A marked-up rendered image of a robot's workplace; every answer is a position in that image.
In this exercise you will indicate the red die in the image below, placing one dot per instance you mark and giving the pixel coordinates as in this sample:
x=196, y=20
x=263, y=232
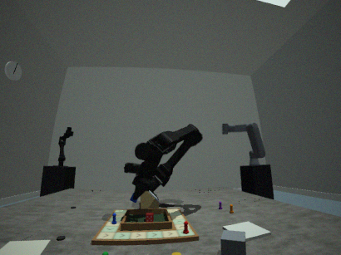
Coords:
x=149, y=217

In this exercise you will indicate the dark red pawn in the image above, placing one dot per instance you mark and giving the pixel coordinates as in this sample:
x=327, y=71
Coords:
x=186, y=227

